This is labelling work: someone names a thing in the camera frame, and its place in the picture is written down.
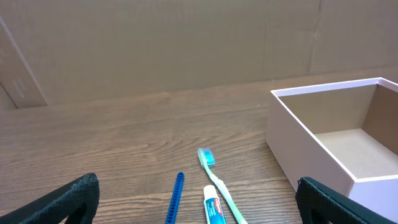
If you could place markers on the white open cardboard box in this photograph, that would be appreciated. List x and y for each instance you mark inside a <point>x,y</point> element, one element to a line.
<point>341,134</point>

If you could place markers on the green white toothbrush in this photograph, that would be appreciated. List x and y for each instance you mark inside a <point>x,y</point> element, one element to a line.
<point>207,160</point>

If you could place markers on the small toothpaste tube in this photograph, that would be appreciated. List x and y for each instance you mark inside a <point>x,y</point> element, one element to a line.
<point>213,210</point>

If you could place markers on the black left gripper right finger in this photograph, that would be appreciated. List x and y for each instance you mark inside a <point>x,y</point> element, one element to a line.
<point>319,204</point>

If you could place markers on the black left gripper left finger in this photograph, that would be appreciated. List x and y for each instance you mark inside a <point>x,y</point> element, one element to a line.
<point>75,202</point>

